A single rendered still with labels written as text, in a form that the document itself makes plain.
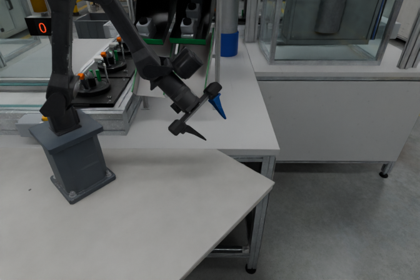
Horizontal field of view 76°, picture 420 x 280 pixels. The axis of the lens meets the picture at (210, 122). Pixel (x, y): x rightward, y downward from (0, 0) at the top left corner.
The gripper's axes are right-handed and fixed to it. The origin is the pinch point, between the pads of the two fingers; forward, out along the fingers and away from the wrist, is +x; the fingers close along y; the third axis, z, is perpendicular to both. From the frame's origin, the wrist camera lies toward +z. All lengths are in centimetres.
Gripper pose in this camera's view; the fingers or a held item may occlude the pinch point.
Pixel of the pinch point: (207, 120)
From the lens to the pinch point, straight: 76.3
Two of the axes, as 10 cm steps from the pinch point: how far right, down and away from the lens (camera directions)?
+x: 6.9, 6.9, 2.3
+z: -2.7, -0.6, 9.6
